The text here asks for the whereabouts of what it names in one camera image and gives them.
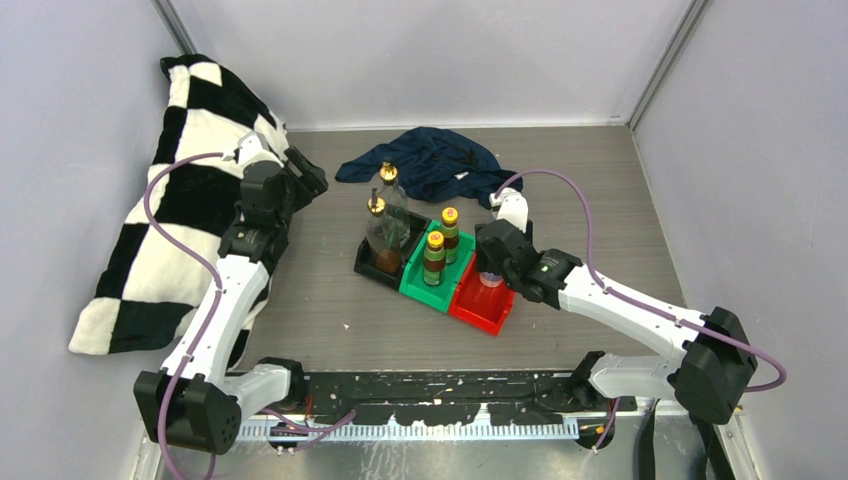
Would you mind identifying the spice jar plain lid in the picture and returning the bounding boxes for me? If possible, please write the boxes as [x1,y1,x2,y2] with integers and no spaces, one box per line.
[479,272,503,288]

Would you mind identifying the sauce bottle yellow cap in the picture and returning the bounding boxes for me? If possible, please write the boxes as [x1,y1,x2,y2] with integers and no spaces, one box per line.
[422,230,446,286]
[441,207,460,264]

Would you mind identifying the brown oil cruet gold spout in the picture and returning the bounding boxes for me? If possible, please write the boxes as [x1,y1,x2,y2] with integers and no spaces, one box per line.
[366,187,402,275]

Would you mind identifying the clear glass cruet gold spout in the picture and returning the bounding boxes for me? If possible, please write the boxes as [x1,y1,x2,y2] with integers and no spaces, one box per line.
[379,161,411,248]

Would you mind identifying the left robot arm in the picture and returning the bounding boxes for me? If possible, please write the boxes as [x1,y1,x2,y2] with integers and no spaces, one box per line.
[133,147,328,455]

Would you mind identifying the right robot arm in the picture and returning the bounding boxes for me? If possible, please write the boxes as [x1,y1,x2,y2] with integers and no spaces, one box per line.
[475,220,758,425]

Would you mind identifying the red plastic bin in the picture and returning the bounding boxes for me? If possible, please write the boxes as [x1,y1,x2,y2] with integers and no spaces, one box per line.
[448,254,515,336]

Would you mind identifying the green plastic bin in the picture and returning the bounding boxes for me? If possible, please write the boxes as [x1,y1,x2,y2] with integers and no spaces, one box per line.
[398,220,480,314]

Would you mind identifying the black plastic bin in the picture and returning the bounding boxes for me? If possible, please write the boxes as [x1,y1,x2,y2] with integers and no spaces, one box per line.
[354,200,431,291]

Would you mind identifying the dark blue shorts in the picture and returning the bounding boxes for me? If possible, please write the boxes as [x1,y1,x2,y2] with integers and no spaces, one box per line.
[335,127,515,208]

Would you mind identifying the black white checkered blanket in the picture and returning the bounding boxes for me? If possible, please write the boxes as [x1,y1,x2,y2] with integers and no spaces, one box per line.
[69,54,289,355]

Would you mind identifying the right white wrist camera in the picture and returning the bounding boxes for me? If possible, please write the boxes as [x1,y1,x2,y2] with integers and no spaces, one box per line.
[489,187,529,233]

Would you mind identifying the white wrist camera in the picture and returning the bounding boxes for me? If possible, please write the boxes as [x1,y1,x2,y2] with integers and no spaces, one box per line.
[232,131,279,169]
[489,187,529,233]

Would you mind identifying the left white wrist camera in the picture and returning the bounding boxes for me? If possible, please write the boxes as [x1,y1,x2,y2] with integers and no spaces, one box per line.
[232,131,279,169]

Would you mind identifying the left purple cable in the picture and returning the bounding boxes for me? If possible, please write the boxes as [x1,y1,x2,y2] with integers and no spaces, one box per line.
[142,151,236,480]

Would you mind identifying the purple cable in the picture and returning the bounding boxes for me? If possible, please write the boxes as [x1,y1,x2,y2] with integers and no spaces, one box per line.
[142,151,236,480]
[493,168,789,452]

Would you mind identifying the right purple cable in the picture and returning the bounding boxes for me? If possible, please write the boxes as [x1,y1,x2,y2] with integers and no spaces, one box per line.
[493,168,789,452]

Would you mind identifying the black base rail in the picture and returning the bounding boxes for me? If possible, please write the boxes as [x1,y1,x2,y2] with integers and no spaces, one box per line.
[268,370,611,426]

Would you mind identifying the black strap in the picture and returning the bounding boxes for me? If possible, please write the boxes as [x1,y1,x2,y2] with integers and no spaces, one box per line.
[637,400,737,480]

